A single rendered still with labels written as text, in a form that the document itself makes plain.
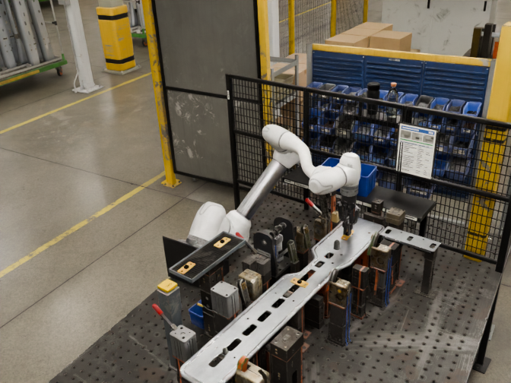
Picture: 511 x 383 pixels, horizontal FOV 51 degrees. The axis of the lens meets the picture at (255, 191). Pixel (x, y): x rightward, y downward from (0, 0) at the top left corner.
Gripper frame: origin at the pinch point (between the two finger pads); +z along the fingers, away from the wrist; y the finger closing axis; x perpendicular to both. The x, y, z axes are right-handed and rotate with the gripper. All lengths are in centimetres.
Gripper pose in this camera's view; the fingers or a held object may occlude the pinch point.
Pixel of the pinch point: (347, 228)
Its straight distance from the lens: 281.4
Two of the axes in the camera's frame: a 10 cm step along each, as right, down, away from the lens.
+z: 0.5, 8.9, 4.6
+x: 6.1, -3.9, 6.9
